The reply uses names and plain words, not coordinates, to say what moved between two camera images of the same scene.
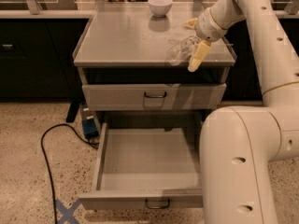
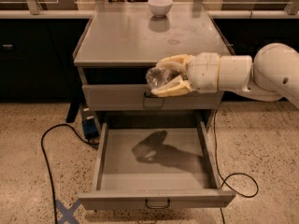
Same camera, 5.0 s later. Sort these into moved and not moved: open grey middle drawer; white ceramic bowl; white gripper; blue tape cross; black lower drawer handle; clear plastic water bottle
Moved: white gripper; clear plastic water bottle
Not moved: blue tape cross; black lower drawer handle; open grey middle drawer; white ceramic bowl
